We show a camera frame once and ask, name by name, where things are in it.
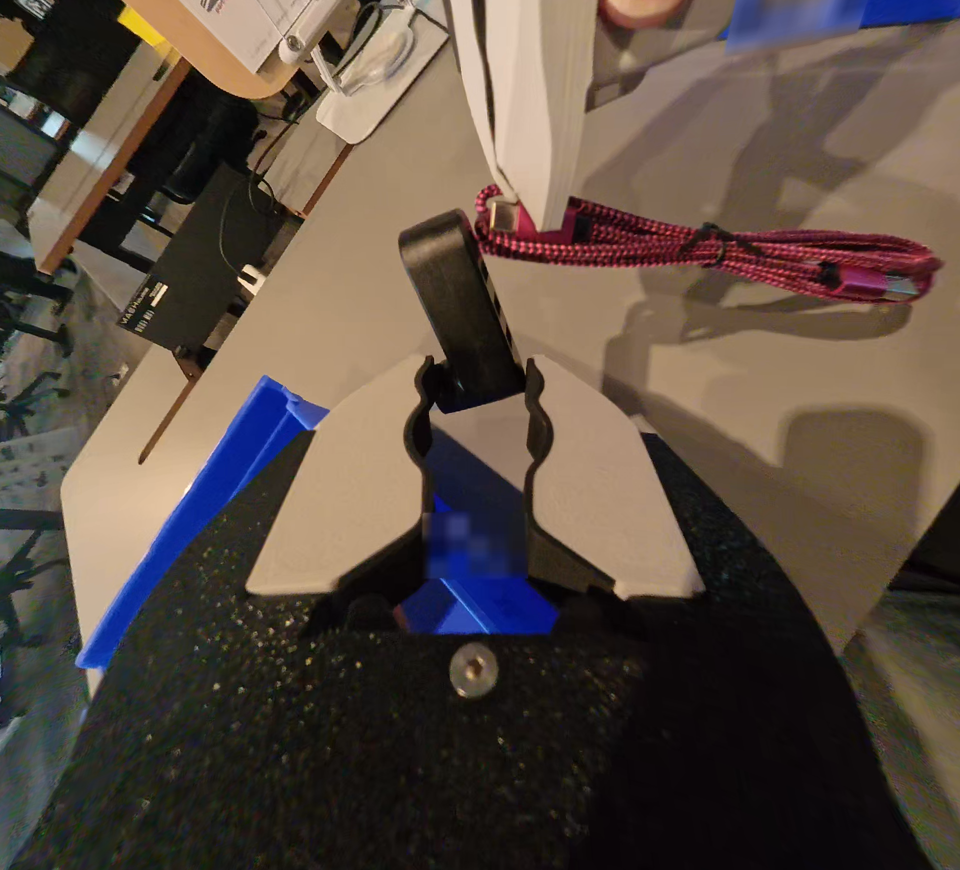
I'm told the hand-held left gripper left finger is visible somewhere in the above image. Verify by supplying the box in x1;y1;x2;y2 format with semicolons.
246;356;436;597

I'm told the wooden top office desk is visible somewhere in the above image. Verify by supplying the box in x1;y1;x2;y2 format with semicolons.
30;41;198;276

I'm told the red braided cable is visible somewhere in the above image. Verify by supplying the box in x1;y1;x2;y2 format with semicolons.
474;183;945;306

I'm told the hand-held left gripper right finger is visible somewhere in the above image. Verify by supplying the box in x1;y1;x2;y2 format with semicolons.
523;357;706;601

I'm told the black flat panel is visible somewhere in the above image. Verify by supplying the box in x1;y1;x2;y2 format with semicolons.
116;161;303;355

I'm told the thin black cable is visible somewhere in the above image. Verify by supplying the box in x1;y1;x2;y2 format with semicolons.
351;0;415;50

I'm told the yellow plastic bin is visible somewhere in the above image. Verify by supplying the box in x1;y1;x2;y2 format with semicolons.
116;6;166;54

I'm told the black power adapter block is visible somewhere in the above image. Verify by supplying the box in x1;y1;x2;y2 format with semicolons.
397;208;526;415

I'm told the black office chair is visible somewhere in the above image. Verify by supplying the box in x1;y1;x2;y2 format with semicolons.
0;236;78;436

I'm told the black adapter cable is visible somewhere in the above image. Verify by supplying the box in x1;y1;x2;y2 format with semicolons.
217;127;282;273

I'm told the white monitor stand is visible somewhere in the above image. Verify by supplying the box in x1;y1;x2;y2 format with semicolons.
281;0;453;145

